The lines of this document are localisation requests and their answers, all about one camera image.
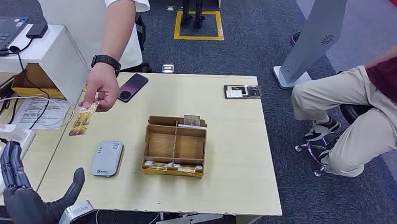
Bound small dark card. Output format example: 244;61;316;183
246;85;261;97

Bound cardboard organiser box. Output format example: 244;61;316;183
141;114;208;179

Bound person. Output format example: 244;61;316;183
286;11;397;181
19;0;152;115

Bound yellow printed key card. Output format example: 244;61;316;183
148;162;168;172
177;165;197;174

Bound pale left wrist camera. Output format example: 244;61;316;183
59;199;96;224

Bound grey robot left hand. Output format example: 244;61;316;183
0;140;88;224

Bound black power brick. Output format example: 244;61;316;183
0;76;17;98

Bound desk leg panel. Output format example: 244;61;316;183
235;214;262;224

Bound person's left hand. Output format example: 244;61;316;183
77;61;123;114

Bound black flat adapter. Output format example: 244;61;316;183
26;22;49;40

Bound grey card reader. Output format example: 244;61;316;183
90;139;125;178

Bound black wrist watch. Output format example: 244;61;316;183
90;53;122;77

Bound dark purple smartphone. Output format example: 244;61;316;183
117;72;150;105

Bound dark shoe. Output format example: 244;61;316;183
289;31;302;48

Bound white box stand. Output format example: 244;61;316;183
0;22;92;107

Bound white looped cable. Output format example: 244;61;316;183
0;94;75;131

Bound black stool chrome base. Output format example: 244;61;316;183
292;101;373;180

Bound small white card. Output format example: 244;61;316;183
225;89;244;99

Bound white desk bracket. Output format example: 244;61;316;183
155;211;224;224

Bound printed paper sheet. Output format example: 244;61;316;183
11;96;71;132

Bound white charger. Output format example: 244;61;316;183
0;124;29;142

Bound pale printed upright card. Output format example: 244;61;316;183
183;114;201;127

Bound black humanoid robot legs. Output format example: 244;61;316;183
180;0;208;31

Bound open yellow cardboard box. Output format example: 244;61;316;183
11;61;68;100

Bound grey kiosk stand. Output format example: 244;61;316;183
271;0;348;93

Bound black office chair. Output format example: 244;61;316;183
120;14;156;74

